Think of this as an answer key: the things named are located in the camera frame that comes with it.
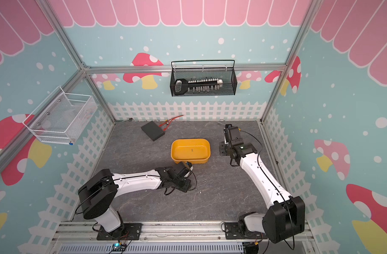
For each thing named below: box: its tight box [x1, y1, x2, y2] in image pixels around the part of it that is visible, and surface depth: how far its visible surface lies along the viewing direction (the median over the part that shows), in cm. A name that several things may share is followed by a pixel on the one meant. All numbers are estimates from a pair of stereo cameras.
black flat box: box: [140, 121, 165, 142], surface depth 118 cm
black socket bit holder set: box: [174, 78, 224, 96], surface depth 91 cm
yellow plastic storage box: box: [170, 138, 211, 165], surface depth 104 cm
